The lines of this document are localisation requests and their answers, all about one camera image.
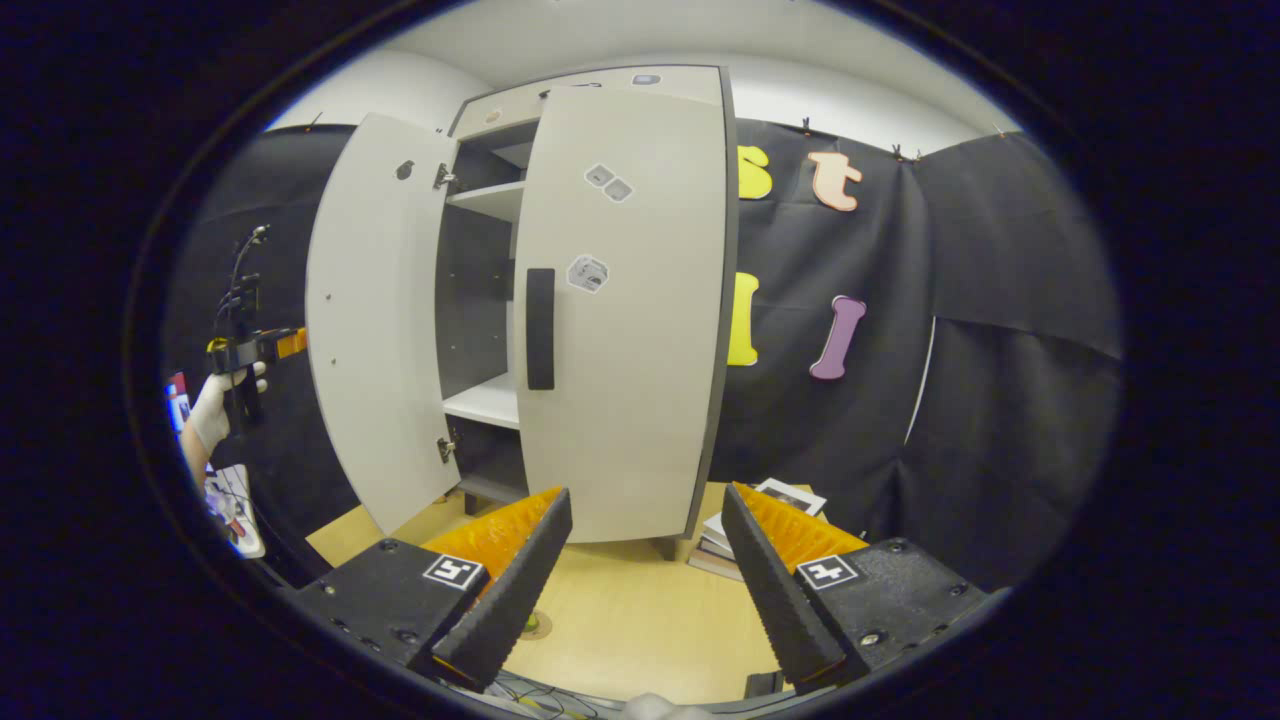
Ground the grey white cabinet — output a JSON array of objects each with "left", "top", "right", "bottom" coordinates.
[{"left": 435, "top": 65, "right": 741, "bottom": 561}]

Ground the black door handle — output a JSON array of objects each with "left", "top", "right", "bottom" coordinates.
[{"left": 526, "top": 268, "right": 556, "bottom": 391}]

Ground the cabinet door with checkered sticker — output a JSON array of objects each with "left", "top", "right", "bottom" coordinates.
[{"left": 305, "top": 112, "right": 463, "bottom": 536}]

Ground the white printed sheet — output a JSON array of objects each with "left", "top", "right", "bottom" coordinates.
[{"left": 205, "top": 465, "right": 266, "bottom": 559}]

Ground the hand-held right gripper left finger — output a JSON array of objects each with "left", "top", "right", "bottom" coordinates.
[{"left": 283, "top": 486, "right": 574, "bottom": 693}]

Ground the cabinet door with square stickers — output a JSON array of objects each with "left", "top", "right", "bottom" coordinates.
[{"left": 512, "top": 85, "right": 729, "bottom": 544}]

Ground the white cabinet drawer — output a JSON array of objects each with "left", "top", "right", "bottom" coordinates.
[{"left": 452, "top": 66, "right": 723, "bottom": 136}]

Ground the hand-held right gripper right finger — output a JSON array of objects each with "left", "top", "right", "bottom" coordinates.
[{"left": 720, "top": 482, "right": 1006, "bottom": 691}]

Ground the brown edged book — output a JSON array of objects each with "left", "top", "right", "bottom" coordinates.
[{"left": 688, "top": 512, "right": 746, "bottom": 581}]

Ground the black backdrop cloth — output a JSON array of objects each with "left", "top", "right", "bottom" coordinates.
[{"left": 165, "top": 118, "right": 1123, "bottom": 591}]

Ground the black cable bundle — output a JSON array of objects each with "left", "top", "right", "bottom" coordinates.
[{"left": 226, "top": 225, "right": 272, "bottom": 333}]

